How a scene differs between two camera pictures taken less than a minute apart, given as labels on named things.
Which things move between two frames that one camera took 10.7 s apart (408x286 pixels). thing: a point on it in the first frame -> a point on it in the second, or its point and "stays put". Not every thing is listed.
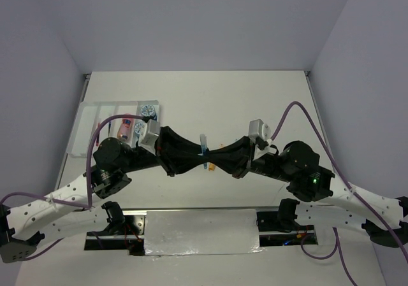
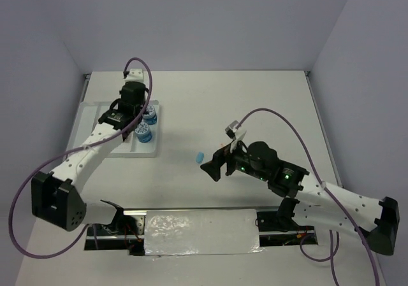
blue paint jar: [139, 129] stays put
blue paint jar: [148, 110] stays put
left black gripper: [171, 150] -> [144, 102]
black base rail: [129, 233] stays put
